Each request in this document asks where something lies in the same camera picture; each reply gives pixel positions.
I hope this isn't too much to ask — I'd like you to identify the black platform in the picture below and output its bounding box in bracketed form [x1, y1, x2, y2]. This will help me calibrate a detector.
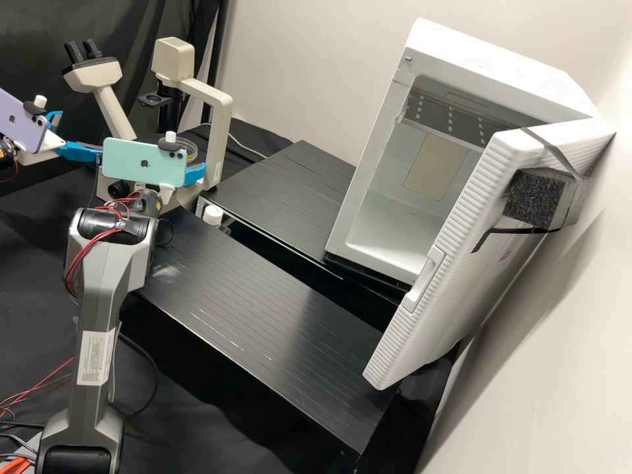
[120, 207, 402, 458]
[196, 140, 411, 322]

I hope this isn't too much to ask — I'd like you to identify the white-capped bottle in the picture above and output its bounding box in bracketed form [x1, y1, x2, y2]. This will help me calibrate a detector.
[202, 205, 226, 230]

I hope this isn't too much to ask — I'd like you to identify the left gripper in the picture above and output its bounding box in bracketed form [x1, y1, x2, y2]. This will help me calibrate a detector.
[18, 110, 103, 167]

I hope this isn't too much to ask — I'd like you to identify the left wrist camera phone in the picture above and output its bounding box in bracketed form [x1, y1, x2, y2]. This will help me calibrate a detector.
[0, 88, 66, 154]

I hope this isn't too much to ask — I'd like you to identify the wrist camera phone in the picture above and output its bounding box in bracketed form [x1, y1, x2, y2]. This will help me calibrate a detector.
[0, 88, 66, 154]
[101, 130, 192, 198]

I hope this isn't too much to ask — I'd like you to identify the black cable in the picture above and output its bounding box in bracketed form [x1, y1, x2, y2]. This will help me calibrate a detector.
[106, 333, 159, 418]

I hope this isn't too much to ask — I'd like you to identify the petri dish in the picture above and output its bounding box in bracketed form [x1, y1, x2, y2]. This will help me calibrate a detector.
[173, 138, 202, 163]

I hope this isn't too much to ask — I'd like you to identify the red wire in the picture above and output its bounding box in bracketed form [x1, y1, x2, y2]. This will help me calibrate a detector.
[0, 359, 75, 405]

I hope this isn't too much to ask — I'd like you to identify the white incubator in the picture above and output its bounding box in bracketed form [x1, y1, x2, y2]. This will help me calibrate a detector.
[323, 17, 602, 288]

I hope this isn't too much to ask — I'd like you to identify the right wrist camera phone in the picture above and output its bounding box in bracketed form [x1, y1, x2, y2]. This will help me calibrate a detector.
[101, 130, 192, 198]

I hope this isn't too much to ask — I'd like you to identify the white cable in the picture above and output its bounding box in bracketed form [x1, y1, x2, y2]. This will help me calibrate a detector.
[230, 131, 271, 162]

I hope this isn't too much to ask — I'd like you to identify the incubator door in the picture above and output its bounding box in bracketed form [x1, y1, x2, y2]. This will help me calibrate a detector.
[361, 117, 618, 392]

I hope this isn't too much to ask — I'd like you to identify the cream microscope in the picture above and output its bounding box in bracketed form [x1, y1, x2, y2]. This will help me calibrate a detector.
[63, 37, 234, 212]

